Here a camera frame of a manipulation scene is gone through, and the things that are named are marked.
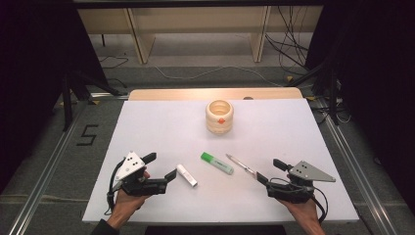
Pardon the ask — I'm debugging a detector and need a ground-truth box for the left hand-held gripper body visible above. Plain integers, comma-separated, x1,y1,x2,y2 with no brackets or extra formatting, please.
114,151,169,198

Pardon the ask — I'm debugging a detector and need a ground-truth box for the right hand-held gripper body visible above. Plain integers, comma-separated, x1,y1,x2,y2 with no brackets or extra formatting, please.
265,160,337,204

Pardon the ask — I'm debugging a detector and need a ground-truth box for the white glue stick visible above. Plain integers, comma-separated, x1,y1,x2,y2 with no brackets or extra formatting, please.
175,164,199,188

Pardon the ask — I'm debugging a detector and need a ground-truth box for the clear ballpoint pen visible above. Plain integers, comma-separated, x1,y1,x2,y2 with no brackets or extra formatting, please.
225,153,258,179

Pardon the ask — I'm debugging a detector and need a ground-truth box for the green highlighter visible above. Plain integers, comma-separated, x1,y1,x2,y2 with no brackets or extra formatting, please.
200,151,235,176

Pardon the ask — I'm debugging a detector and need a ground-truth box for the cream ribbed pen holder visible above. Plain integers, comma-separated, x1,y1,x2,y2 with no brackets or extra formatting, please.
205,99,235,135

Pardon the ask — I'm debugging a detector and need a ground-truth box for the person's right hand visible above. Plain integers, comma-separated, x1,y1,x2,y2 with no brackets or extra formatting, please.
278,173,322,227

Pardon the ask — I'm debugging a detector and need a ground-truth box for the person's left hand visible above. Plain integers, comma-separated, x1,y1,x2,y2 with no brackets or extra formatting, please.
108,169,153,227

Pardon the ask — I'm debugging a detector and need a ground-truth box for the white board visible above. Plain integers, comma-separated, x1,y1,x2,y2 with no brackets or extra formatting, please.
81,98,360,224

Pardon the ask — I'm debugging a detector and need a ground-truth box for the person's dark clothing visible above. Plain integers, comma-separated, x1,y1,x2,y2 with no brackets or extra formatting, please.
145,224,287,235

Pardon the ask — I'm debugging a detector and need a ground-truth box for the wooden table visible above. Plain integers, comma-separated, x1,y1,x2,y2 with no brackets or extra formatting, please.
128,86,303,102

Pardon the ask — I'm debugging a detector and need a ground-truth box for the black metal stand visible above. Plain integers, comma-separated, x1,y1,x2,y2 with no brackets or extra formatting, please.
287,32,343,127

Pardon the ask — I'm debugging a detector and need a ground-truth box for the black tripod stand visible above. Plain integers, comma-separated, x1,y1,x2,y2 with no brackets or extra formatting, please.
60,70,124,132

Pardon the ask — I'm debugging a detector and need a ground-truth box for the dark curtain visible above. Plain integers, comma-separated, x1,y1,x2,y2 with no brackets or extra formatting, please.
0,0,110,194
306,0,415,208

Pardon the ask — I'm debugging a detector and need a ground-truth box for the light wooden desk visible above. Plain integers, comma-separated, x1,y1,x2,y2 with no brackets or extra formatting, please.
77,5,324,65

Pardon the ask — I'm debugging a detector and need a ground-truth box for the right hand-held gripper cable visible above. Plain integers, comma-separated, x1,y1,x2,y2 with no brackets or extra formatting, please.
269,176,329,225

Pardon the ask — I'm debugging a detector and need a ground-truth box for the hand-held gripper cable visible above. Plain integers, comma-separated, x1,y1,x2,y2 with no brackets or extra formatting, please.
269,176,329,225
105,158,127,215

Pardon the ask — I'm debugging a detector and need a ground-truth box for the left hand-held gripper cable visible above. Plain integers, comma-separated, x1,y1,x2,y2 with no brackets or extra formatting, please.
105,158,127,215

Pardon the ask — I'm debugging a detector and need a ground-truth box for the aluminium floor rail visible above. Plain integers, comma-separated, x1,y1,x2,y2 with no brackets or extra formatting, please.
317,97,398,235
8,97,96,235

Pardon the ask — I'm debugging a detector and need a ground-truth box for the thin black floor cable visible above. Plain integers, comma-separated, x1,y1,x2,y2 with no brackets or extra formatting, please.
97,56,130,70

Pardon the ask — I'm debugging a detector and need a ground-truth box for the bundle of black cables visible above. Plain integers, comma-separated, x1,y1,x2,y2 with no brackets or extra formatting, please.
263,5,311,76

